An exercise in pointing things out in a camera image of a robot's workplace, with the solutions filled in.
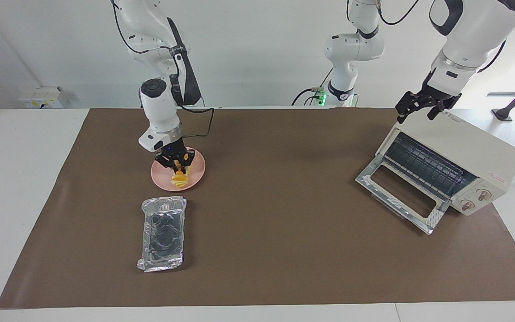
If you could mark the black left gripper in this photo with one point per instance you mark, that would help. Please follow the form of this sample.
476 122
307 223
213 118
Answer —
432 95

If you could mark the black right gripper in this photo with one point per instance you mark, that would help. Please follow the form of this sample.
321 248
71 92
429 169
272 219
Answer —
173 147

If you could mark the golden ridged bread loaf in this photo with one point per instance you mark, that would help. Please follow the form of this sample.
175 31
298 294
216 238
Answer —
179 180

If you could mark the aluminium foil tray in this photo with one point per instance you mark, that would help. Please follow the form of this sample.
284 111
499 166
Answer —
163 232

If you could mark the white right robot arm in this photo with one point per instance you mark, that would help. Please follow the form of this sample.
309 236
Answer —
161 112

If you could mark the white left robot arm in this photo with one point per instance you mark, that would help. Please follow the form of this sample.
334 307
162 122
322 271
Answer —
476 31

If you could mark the cream toaster oven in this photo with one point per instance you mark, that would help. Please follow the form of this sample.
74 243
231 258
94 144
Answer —
472 143

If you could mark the glass oven door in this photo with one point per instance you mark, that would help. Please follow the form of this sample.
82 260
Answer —
373 179

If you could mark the cream oven knob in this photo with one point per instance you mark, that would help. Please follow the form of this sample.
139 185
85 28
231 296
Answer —
466 205
484 194

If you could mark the pink round plate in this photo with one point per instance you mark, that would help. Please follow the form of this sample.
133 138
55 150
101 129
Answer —
161 179

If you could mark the brown table mat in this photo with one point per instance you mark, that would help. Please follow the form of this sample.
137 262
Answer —
284 268

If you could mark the white wall socket box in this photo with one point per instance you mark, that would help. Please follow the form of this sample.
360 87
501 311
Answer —
40 97

